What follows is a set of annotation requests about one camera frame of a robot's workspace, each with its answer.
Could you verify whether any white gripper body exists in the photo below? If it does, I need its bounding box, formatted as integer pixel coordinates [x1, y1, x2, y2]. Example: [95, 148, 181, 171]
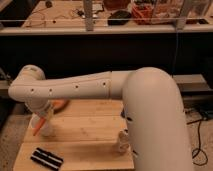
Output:
[25, 100, 53, 117]

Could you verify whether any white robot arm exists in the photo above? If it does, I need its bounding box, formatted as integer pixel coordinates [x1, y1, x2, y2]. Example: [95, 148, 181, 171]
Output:
[8, 65, 194, 171]

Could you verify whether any orange object behind arm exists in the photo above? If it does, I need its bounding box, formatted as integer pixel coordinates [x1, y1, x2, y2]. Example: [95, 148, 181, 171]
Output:
[52, 99, 69, 112]

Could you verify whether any black striped block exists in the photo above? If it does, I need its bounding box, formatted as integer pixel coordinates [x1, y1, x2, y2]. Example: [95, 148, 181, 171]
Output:
[30, 147, 64, 171]

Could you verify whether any wooden board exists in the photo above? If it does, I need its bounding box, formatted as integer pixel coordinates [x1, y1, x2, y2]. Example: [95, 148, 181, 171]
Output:
[13, 100, 134, 171]

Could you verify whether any wooden workbench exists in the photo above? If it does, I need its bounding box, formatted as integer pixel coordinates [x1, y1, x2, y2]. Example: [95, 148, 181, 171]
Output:
[0, 0, 213, 36]

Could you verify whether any black object on bench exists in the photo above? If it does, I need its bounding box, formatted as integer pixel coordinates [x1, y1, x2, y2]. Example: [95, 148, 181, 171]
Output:
[107, 10, 131, 26]

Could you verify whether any orange crate on bench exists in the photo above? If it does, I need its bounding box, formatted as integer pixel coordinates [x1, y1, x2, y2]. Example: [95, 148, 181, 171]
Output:
[131, 4, 172, 25]

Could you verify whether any metal post left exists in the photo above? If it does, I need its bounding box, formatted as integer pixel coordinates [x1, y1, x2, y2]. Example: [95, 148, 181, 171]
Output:
[83, 0, 93, 31]

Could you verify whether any metal post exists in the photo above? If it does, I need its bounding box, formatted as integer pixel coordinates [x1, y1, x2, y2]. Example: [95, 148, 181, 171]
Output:
[83, 0, 93, 31]
[175, 0, 193, 30]

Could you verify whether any black cable on floor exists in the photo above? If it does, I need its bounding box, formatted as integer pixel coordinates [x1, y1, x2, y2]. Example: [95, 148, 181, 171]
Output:
[185, 116, 209, 167]

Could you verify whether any metal post right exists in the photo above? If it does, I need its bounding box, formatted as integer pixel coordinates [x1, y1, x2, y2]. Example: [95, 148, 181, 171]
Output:
[175, 0, 193, 30]

